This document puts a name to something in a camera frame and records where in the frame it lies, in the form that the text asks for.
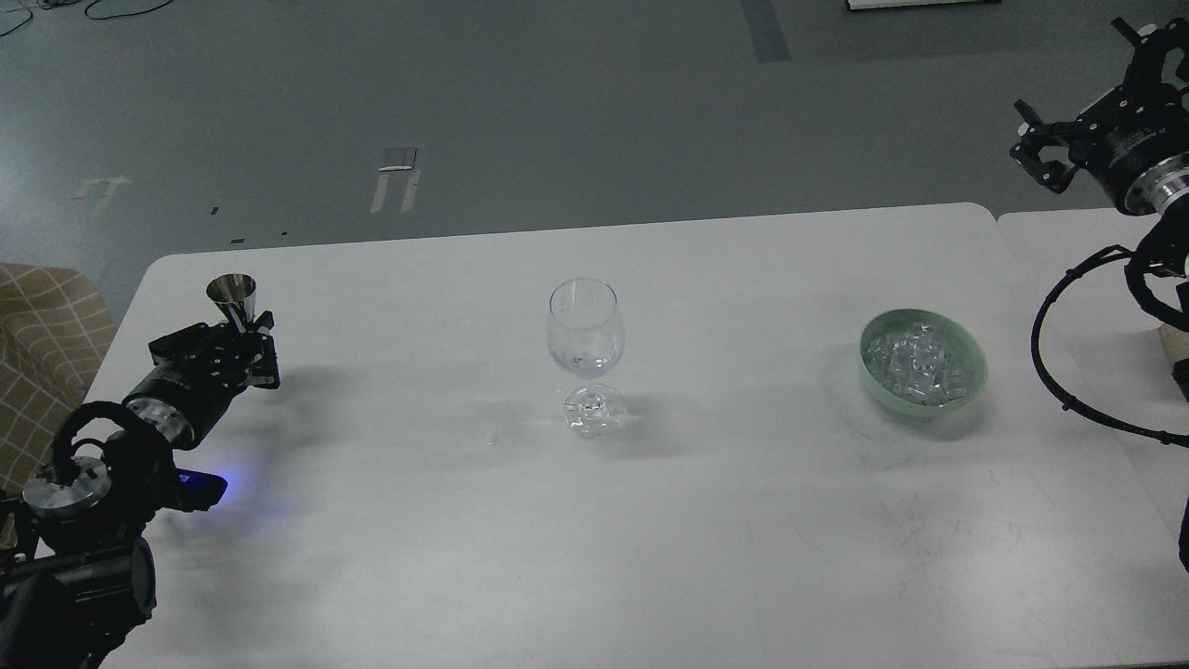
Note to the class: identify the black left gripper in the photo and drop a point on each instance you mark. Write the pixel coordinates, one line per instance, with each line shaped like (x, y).
(198, 372)

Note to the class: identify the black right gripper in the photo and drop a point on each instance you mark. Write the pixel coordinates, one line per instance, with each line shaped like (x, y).
(1132, 140)

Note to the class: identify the steel double jigger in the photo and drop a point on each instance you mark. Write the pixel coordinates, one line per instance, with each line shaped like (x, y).
(234, 295)

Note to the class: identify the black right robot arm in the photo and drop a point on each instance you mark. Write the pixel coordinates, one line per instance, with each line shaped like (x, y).
(1109, 339)

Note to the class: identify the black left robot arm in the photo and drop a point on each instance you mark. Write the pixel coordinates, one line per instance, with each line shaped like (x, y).
(81, 575)

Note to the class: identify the pile of ice cubes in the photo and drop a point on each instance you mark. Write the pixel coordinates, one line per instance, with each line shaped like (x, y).
(923, 363)

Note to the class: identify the clear wine glass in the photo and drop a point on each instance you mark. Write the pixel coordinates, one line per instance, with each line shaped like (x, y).
(586, 336)

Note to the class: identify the beige checkered chair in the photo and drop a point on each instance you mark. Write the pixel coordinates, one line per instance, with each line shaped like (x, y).
(55, 332)

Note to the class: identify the green bowl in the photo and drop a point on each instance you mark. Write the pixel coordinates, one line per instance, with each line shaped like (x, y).
(902, 408)

